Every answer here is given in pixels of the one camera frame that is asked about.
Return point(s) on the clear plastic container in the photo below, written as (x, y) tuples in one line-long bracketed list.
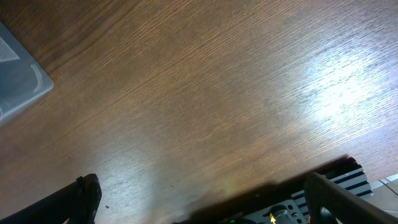
[(23, 80)]

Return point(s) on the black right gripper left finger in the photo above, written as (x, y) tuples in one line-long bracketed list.
[(75, 203)]

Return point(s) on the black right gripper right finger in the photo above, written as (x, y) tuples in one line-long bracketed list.
[(327, 202)]

